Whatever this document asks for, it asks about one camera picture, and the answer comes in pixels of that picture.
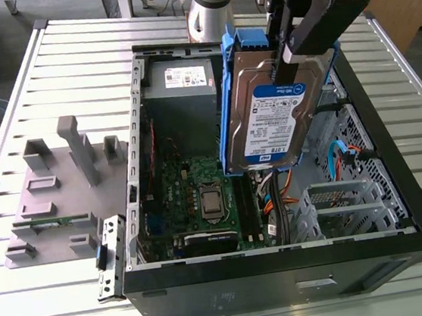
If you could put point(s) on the CPU socket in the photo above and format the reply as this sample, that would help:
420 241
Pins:
211 185

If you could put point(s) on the black RAM slot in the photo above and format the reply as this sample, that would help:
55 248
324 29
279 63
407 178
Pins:
254 206
244 207

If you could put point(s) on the black open PC case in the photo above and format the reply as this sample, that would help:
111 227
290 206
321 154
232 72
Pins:
248 287

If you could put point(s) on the black graphics card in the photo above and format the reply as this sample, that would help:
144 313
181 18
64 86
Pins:
213 243

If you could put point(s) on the green motherboard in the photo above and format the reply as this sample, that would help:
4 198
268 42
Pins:
177 192

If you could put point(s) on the metal drive cage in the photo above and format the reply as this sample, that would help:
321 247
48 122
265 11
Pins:
331 94

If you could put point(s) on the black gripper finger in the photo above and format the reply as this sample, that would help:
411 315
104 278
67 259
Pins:
323 4
277 5

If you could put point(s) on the blue port connector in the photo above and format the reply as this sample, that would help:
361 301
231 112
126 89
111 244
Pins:
102 258

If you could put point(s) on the grey power supply unit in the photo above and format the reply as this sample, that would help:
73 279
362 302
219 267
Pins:
182 108

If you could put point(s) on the green RAM stick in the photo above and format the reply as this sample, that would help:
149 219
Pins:
65 220

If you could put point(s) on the hard disk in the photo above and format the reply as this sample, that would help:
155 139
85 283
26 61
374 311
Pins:
268 128

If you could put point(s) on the grey parts rack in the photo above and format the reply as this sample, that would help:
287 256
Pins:
67 197

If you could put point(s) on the metal expansion slot bracket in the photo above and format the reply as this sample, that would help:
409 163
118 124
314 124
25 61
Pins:
115 253

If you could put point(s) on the metal disk bay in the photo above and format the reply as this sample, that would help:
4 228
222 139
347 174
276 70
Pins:
354 208

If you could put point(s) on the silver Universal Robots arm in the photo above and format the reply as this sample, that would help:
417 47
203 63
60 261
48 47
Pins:
210 17

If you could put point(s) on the silver CPU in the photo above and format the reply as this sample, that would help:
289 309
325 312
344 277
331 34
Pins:
212 201

